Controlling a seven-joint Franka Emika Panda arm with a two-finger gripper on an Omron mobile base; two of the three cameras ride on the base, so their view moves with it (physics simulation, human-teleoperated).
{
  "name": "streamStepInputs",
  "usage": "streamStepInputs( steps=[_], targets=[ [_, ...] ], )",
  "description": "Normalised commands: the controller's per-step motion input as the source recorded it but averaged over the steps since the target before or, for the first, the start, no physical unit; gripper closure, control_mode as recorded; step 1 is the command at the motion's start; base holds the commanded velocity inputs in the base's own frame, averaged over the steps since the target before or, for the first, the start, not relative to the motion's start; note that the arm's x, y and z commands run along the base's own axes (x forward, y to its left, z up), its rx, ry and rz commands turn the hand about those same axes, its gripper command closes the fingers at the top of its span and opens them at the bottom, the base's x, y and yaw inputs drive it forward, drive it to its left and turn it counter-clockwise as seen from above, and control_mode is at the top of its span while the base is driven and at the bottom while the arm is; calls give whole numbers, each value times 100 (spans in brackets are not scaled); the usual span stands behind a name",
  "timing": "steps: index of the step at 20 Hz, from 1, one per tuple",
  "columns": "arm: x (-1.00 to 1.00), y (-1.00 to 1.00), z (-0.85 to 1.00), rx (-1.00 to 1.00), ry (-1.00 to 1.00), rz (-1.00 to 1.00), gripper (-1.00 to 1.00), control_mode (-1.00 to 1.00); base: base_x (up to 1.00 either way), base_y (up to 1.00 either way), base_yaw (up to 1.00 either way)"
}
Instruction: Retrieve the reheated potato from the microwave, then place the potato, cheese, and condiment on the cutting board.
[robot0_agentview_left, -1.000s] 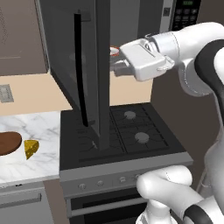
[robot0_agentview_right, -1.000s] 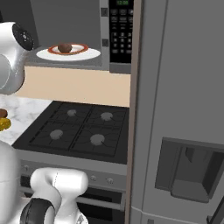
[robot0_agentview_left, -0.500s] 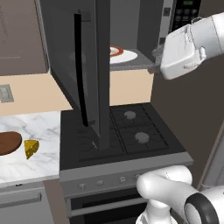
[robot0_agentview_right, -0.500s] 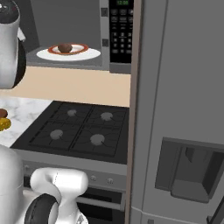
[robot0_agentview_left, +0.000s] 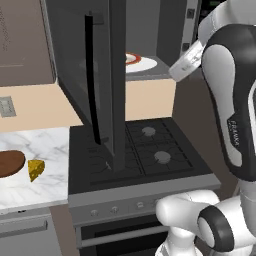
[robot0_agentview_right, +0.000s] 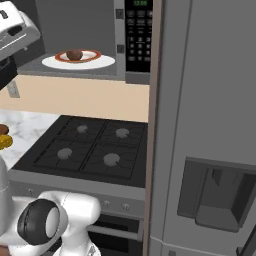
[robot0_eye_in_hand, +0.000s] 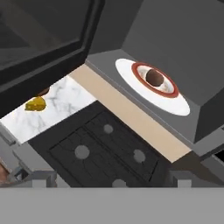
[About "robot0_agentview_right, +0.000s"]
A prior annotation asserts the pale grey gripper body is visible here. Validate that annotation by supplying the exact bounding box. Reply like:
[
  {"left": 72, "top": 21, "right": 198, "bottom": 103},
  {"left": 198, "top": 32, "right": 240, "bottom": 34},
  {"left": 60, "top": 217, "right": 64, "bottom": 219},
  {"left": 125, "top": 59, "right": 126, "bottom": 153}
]
[{"left": 0, "top": 11, "right": 42, "bottom": 61}]

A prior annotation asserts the brown potato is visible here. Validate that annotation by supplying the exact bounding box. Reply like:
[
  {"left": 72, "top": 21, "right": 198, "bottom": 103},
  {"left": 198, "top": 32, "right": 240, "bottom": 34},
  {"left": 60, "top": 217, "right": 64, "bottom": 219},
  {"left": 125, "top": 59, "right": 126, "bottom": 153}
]
[{"left": 65, "top": 48, "right": 85, "bottom": 62}]

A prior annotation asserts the white microwave turntable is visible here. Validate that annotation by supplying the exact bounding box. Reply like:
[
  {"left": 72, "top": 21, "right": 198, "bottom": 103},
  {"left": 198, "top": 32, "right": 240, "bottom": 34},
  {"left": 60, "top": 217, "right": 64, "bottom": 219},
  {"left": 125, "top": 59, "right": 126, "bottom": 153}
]
[{"left": 41, "top": 53, "right": 117, "bottom": 71}]

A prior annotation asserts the grey microwave oven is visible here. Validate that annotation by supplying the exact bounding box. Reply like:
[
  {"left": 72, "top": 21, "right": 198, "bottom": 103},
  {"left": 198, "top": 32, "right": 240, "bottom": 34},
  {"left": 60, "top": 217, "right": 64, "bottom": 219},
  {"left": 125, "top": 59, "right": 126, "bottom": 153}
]
[{"left": 15, "top": 0, "right": 155, "bottom": 85}]

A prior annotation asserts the red-rimmed white plate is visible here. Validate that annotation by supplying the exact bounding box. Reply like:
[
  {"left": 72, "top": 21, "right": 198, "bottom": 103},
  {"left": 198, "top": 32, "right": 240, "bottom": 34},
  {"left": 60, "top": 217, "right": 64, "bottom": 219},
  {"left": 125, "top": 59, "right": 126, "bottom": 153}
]
[{"left": 54, "top": 49, "right": 102, "bottom": 64}]

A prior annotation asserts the yellow round food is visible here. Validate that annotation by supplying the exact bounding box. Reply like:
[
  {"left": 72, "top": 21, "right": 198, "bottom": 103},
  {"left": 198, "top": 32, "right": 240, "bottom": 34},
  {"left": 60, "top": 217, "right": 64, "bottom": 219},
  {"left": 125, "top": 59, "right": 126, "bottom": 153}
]
[{"left": 0, "top": 134, "right": 14, "bottom": 151}]

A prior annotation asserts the black gas hob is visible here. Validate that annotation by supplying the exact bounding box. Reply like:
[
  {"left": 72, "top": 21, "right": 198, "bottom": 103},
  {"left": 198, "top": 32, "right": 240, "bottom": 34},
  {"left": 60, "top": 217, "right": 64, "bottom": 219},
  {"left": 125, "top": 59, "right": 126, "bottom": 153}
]
[{"left": 11, "top": 114, "right": 149, "bottom": 190}]

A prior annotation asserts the tan cabinet side panel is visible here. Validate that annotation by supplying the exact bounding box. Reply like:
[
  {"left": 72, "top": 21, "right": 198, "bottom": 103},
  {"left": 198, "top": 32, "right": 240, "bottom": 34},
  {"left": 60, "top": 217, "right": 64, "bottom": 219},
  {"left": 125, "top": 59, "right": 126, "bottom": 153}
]
[{"left": 142, "top": 0, "right": 164, "bottom": 256}]

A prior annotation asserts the grey stove front panel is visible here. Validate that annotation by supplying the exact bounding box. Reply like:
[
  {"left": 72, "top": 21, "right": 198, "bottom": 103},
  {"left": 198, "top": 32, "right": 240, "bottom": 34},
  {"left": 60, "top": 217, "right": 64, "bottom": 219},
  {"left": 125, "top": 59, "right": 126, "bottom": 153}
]
[{"left": 7, "top": 169, "right": 146, "bottom": 220}]

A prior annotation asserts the grey fridge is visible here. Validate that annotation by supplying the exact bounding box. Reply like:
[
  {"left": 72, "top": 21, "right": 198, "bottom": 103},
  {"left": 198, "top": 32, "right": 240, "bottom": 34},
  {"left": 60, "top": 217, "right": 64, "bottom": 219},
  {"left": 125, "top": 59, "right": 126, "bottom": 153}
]
[{"left": 148, "top": 0, "right": 256, "bottom": 256}]

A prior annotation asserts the black oven door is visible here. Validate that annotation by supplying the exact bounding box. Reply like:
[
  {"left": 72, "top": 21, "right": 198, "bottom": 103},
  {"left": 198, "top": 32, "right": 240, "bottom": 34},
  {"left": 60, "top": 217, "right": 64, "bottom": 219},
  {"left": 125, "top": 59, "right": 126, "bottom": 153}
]
[{"left": 46, "top": 213, "right": 145, "bottom": 256}]

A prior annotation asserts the grey wall socket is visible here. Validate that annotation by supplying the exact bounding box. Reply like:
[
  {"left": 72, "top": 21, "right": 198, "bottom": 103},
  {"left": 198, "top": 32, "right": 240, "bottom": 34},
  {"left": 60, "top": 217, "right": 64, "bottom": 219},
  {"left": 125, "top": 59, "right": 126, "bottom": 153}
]
[{"left": 6, "top": 79, "right": 21, "bottom": 100}]

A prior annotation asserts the grey oven door handle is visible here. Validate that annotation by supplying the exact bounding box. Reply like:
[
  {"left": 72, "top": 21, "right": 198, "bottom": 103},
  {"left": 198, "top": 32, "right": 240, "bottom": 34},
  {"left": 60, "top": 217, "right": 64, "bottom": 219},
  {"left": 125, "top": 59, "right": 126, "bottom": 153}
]
[{"left": 86, "top": 225, "right": 140, "bottom": 242}]

